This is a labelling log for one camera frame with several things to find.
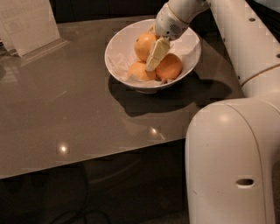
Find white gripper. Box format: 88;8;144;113
145;3;189;72

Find orange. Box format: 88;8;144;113
128;61;156;81
134;32;158;61
156;53;182;81

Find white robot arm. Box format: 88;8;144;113
154;0;280;224

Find clear acrylic sign holder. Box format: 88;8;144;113
0;0;67;60

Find white ceramic bowl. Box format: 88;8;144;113
104;18;202;95

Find black floor cable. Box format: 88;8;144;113
47;163;112;224

